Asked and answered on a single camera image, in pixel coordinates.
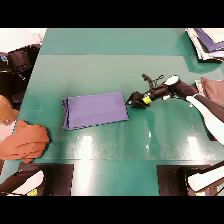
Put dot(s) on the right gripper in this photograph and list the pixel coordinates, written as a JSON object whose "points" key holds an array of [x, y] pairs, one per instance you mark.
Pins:
{"points": [[140, 99]]}

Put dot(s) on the purple T-shirt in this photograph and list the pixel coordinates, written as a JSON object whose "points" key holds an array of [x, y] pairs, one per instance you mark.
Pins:
{"points": [[95, 110]]}

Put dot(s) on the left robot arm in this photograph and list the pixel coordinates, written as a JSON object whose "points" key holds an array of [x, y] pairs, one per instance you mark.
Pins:
{"points": [[28, 182]]}

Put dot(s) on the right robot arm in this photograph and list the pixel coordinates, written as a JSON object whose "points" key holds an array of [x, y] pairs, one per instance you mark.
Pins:
{"points": [[207, 115]]}

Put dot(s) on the red-brown garment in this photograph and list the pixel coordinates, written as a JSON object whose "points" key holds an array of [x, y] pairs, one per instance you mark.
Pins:
{"points": [[213, 90]]}

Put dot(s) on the white garment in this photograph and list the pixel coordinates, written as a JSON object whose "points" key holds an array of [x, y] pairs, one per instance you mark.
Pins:
{"points": [[203, 53]]}

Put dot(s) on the purple garment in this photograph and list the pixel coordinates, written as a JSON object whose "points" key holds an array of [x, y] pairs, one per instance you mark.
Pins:
{"points": [[209, 41]]}

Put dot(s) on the orange garment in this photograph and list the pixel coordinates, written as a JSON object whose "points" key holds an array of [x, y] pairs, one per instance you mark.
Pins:
{"points": [[26, 141]]}

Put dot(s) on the brown garment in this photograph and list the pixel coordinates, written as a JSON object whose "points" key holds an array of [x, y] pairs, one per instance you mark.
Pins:
{"points": [[6, 111]]}

